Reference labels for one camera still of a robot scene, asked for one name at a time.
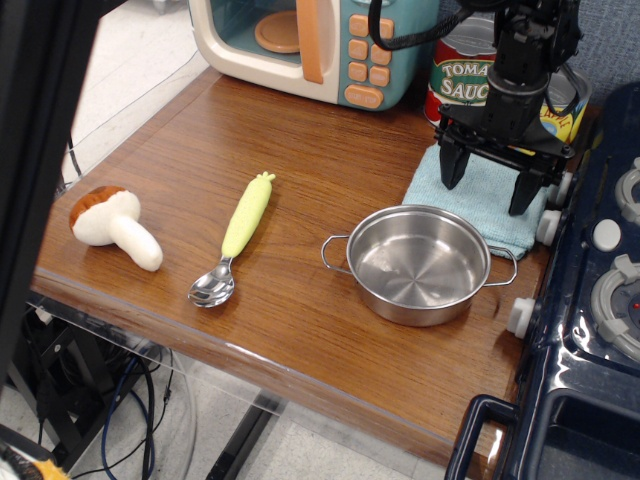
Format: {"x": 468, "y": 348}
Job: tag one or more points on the plush mushroom toy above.
{"x": 110, "y": 215}

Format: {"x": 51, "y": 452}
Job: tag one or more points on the pineapple slices can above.
{"x": 554, "y": 119}

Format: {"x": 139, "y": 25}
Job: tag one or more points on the dark blue toy stove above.
{"x": 576, "y": 414}

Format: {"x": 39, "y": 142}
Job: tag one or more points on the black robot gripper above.
{"x": 490, "y": 131}

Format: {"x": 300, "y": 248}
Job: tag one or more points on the white stove knob middle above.
{"x": 548, "y": 227}

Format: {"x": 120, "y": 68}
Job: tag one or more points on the toy microwave teal and cream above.
{"x": 320, "y": 50}

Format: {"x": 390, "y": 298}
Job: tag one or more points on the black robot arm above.
{"x": 45, "y": 47}

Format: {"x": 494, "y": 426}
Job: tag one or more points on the spoon with green handle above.
{"x": 217, "y": 286}

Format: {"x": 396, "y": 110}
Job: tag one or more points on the white stove knob bottom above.
{"x": 520, "y": 316}

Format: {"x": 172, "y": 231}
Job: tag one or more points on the clear acrylic table guard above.
{"x": 292, "y": 326}

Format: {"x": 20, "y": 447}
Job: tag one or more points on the light blue towel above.
{"x": 482, "y": 197}

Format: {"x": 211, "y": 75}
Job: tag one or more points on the yellow plush object corner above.
{"x": 43, "y": 470}

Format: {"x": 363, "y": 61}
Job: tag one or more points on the white stove knob top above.
{"x": 562, "y": 189}

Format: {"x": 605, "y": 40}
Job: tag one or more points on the white stove knob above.
{"x": 548, "y": 227}
{"x": 520, "y": 316}
{"x": 562, "y": 189}

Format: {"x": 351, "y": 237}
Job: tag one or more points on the tomato sauce can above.
{"x": 460, "y": 66}

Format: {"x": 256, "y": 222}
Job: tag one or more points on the stainless steel pot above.
{"x": 418, "y": 265}

